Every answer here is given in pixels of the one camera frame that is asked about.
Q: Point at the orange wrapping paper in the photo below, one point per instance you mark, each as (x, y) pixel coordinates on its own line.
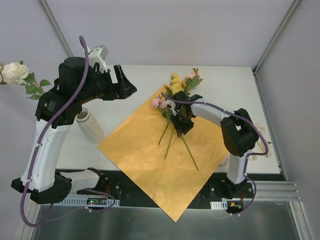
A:
(171, 170)

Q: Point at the pink rose stem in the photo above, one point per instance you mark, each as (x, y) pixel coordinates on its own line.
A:
(167, 109)

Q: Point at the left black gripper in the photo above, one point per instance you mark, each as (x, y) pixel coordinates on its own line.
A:
(110, 83)

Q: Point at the aluminium frame post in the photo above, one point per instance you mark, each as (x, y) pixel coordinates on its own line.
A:
(277, 34)
(64, 45)

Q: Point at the left white cable duct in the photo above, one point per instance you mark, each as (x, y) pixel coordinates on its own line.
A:
(83, 201)

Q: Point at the left aluminium frame post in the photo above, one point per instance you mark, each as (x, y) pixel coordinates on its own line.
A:
(64, 45)

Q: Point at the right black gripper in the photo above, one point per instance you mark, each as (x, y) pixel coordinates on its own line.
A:
(181, 110)

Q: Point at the white ceramic vase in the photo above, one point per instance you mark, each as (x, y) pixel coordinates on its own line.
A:
(90, 126)

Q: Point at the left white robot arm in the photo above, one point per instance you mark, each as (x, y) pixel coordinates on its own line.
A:
(78, 83)

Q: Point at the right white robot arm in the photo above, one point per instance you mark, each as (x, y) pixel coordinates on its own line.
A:
(238, 133)

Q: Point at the cream printed ribbon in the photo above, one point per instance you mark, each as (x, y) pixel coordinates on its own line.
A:
(258, 145)

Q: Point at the right aluminium frame post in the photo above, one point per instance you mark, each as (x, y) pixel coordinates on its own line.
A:
(277, 34)

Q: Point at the right white cable duct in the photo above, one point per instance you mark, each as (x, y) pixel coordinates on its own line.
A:
(219, 205)

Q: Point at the peach and yellow flower stem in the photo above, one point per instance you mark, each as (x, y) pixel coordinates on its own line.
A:
(191, 81)

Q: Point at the white flower stem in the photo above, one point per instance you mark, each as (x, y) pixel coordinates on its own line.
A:
(17, 73)

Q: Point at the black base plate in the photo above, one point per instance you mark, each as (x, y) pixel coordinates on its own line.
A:
(118, 185)

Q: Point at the white cable duct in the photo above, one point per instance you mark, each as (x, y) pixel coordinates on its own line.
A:
(219, 205)
(83, 201)

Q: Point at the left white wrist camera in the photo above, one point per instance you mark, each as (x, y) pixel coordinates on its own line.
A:
(98, 55)

